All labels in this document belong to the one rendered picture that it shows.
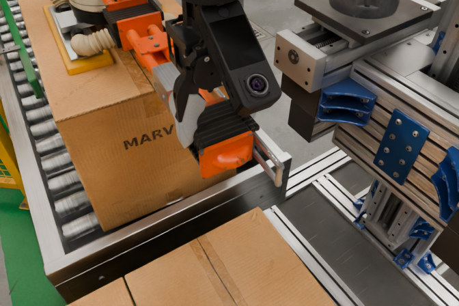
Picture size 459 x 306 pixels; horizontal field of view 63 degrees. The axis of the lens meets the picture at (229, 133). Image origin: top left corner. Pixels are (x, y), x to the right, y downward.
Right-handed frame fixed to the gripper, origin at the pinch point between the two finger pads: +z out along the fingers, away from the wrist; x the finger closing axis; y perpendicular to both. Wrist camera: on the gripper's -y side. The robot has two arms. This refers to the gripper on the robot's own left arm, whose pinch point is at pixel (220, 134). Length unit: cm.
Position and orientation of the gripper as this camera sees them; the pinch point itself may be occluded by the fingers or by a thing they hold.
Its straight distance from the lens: 50.2
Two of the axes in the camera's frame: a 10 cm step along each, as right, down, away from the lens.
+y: -4.7, -6.2, 6.3
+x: -8.8, 3.2, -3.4
